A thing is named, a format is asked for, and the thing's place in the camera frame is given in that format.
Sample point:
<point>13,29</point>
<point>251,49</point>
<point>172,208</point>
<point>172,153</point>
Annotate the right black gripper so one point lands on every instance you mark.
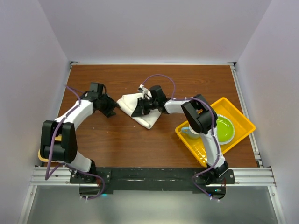
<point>141,109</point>

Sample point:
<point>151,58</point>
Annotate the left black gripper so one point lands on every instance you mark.
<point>111,105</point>

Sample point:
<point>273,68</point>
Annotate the white cloth napkin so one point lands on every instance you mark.
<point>128,104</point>

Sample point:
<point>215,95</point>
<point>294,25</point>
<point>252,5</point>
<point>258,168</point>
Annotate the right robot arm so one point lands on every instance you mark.
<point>199,114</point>

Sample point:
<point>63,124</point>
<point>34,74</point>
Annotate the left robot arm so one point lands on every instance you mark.
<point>66,152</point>

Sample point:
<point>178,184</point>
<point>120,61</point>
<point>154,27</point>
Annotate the light blue mug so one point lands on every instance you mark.
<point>190,132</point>

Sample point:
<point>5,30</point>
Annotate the tan wooden plate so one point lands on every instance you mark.
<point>58,138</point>

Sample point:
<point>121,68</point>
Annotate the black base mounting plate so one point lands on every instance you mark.
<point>109,180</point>

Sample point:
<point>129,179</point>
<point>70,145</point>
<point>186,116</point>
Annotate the green plate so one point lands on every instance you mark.
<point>225,130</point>

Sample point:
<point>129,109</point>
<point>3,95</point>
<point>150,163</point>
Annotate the yellow plastic tray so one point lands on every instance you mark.
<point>242,125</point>

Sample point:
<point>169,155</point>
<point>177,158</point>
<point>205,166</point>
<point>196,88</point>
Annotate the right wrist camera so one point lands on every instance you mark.
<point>143,90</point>

